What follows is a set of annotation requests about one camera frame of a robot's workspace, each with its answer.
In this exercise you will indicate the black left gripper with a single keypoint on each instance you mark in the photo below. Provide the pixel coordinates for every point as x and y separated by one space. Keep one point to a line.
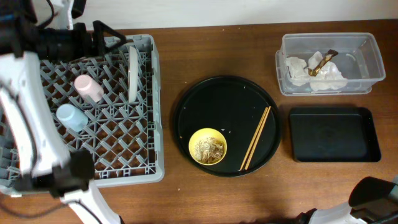
94 39

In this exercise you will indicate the grey round plate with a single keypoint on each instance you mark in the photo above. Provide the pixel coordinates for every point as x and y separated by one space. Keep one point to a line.
133 75

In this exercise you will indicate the pink plastic cup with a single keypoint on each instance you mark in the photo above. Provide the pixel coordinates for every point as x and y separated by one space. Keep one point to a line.
87 88

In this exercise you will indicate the wooden chopstick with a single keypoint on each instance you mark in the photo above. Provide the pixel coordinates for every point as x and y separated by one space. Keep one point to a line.
254 138
258 140

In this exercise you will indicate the gold foil wrapper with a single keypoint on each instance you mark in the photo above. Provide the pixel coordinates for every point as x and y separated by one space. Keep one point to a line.
328 56

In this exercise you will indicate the white paper napkin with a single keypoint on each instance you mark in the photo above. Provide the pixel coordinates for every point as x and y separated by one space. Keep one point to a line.
328 78

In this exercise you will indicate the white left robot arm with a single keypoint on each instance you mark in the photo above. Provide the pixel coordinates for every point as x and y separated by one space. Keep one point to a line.
45 162

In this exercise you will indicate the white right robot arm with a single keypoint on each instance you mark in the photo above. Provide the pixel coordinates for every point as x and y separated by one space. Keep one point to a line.
372 200

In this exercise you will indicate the grey plastic dishwasher rack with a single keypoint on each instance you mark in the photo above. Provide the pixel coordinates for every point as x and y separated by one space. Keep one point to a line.
124 140

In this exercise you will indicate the light blue plastic cup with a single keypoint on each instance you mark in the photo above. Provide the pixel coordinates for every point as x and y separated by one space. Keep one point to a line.
71 117

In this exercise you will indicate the yellow bowl with food scraps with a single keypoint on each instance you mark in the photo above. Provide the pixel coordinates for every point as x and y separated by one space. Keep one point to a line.
207 146

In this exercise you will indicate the round black tray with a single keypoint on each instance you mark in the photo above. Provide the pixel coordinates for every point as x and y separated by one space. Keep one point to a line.
233 106

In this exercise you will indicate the black rectangular tray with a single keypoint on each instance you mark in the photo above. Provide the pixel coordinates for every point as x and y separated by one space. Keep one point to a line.
326 134

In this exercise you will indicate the clear plastic bin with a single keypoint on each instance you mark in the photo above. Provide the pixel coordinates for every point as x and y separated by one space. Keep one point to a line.
359 60

